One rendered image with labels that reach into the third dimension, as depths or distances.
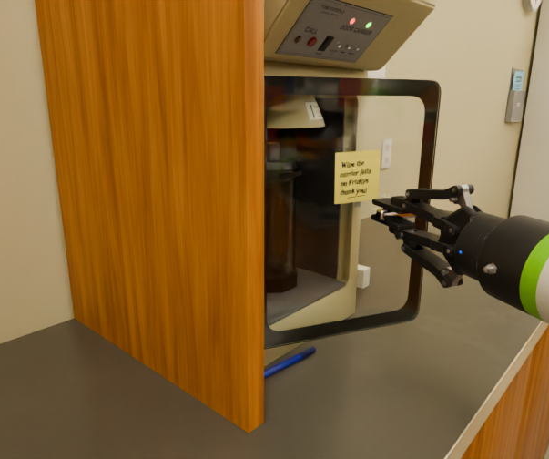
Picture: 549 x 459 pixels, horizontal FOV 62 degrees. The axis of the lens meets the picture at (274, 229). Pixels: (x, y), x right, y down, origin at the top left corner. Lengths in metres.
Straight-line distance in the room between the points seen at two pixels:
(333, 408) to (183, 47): 0.51
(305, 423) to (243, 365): 0.13
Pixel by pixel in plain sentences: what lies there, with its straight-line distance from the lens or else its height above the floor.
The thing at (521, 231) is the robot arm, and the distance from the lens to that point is 0.50.
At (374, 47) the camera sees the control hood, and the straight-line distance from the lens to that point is 0.79.
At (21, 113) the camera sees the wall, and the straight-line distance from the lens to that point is 0.93.
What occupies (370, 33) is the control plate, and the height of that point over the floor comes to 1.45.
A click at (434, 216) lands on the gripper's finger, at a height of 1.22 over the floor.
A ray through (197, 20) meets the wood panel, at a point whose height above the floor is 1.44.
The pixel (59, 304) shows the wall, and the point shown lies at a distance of 1.02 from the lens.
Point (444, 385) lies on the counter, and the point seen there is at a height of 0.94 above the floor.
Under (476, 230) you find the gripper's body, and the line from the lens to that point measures 0.53.
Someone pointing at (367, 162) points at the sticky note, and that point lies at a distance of 0.70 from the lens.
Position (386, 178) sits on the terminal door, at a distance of 0.72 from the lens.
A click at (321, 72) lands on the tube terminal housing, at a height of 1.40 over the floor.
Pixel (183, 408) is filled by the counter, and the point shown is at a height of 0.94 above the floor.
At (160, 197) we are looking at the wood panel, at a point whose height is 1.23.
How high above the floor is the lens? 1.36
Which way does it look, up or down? 16 degrees down
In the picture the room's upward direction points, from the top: straight up
